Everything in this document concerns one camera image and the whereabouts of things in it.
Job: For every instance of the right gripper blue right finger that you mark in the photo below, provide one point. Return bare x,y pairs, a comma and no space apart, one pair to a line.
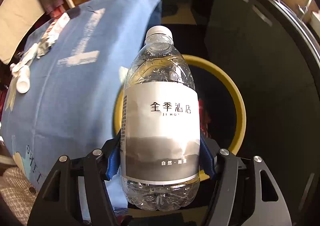
244,190

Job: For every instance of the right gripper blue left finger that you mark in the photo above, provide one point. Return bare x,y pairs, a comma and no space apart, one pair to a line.
58,201

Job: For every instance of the clear water bottle grey label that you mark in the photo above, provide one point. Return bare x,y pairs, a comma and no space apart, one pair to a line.
160,128

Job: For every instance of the silver foil wrapper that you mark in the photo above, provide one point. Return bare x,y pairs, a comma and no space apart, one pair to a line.
45,45

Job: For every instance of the red white medicine box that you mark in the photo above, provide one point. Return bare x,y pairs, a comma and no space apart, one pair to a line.
56,27

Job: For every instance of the crushed red cola can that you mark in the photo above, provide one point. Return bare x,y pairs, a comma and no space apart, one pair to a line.
204,119

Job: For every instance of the small white plastic bottle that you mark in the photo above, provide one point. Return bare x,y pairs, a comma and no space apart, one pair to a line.
23,80

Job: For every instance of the left forearm knit sleeve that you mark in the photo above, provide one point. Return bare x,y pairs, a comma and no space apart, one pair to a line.
18,193

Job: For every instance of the yellow rimmed trash bin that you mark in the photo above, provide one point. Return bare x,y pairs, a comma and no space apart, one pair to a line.
223,102

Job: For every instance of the green lower kitchen cabinets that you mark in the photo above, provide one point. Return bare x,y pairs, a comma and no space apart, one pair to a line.
274,61

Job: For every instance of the blue star tablecloth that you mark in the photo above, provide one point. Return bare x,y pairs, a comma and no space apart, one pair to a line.
69,107

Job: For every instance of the white hanging sheet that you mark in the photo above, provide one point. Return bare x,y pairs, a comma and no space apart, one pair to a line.
17,18

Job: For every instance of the wooden cutting board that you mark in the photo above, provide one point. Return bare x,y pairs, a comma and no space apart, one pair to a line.
305,10

